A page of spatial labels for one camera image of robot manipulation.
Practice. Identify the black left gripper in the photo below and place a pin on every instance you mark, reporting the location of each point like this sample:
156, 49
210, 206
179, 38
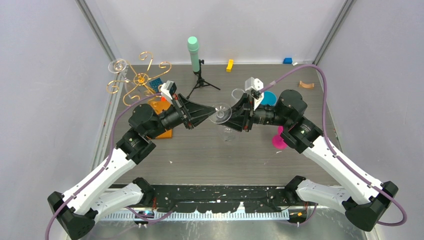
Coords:
193, 112

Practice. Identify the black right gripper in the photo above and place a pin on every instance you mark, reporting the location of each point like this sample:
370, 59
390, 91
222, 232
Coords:
238, 113

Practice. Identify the clear wine glass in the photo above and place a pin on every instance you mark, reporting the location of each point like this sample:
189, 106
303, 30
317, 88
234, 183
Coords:
120, 67
236, 95
220, 117

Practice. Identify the blue wine glass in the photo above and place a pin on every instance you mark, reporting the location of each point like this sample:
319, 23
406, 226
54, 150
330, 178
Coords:
269, 98

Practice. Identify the pink wine glass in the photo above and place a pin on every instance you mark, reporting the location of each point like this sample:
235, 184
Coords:
277, 141

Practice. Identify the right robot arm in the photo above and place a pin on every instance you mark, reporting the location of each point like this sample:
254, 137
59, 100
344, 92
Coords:
362, 198

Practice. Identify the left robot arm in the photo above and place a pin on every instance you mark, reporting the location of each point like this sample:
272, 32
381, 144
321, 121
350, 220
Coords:
79, 208

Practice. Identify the black mini tripod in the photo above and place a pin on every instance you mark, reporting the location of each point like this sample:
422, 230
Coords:
200, 82

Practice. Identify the yellow toy block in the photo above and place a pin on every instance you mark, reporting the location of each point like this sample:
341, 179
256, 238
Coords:
229, 66

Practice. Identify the blue toy brick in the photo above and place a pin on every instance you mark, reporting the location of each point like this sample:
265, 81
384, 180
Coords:
156, 84

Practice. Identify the mint green microphone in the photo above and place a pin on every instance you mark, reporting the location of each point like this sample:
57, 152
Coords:
193, 48

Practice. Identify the small blue block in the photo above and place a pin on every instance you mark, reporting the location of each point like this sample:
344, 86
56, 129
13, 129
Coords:
287, 61

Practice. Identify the tan wooden arch block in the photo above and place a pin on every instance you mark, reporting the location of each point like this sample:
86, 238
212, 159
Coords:
305, 85

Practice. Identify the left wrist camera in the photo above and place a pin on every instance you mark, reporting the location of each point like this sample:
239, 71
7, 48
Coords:
167, 90

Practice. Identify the gold wire glass rack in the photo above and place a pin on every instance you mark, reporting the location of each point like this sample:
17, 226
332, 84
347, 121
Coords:
142, 79

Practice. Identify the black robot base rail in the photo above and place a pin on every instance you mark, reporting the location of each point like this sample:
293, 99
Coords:
154, 203

